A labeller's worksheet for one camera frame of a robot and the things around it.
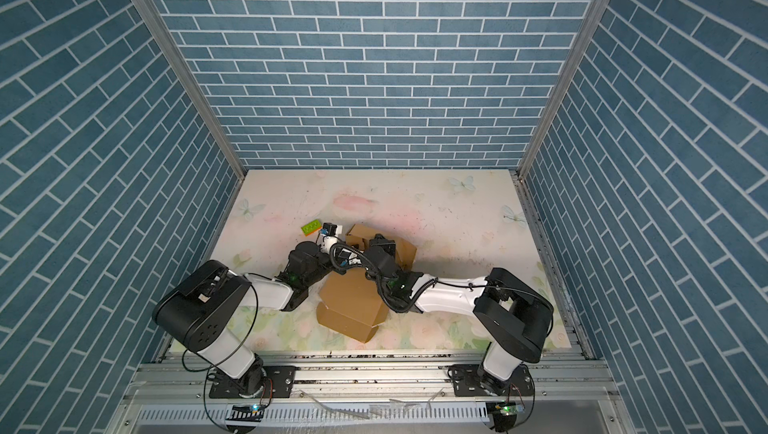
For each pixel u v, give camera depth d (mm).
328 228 788
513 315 451
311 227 1021
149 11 769
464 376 743
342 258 739
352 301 872
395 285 642
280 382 727
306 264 716
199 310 468
